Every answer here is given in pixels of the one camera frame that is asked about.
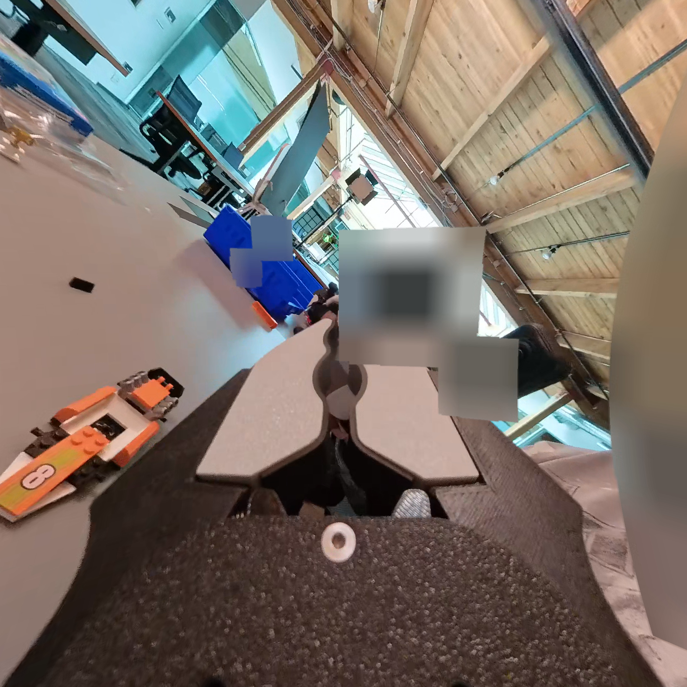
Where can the blue cardboard box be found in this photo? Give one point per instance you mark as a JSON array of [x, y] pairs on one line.
[[38, 86]]

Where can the black small bar piece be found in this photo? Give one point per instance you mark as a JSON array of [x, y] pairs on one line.
[[82, 284]]

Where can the orange white lego car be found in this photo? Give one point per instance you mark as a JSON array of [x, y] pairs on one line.
[[81, 451]]

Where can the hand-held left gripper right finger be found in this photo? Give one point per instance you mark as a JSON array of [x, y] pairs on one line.
[[417, 424]]

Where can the blue storage bin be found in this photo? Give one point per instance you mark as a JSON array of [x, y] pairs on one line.
[[295, 284]]

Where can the clear plastic bag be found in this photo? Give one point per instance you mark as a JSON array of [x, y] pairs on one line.
[[64, 150]]

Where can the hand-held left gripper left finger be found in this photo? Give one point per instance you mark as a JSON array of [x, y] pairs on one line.
[[263, 419]]

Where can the orange small flat object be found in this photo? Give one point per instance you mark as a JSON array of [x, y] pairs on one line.
[[264, 317]]

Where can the black office chair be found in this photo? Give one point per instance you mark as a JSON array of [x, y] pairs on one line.
[[172, 118]]

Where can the studio light panel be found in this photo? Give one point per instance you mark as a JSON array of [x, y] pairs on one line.
[[362, 186]]

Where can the small gold trophy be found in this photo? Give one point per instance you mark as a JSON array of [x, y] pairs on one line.
[[16, 137]]

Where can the wooden desk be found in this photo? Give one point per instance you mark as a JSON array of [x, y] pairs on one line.
[[75, 27], [199, 134]]

